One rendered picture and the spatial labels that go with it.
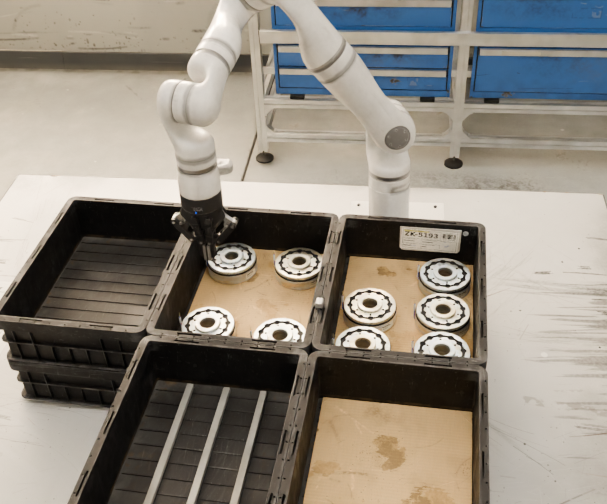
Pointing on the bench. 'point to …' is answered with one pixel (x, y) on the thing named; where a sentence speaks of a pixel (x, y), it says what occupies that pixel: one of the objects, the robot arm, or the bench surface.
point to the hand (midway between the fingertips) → (208, 250)
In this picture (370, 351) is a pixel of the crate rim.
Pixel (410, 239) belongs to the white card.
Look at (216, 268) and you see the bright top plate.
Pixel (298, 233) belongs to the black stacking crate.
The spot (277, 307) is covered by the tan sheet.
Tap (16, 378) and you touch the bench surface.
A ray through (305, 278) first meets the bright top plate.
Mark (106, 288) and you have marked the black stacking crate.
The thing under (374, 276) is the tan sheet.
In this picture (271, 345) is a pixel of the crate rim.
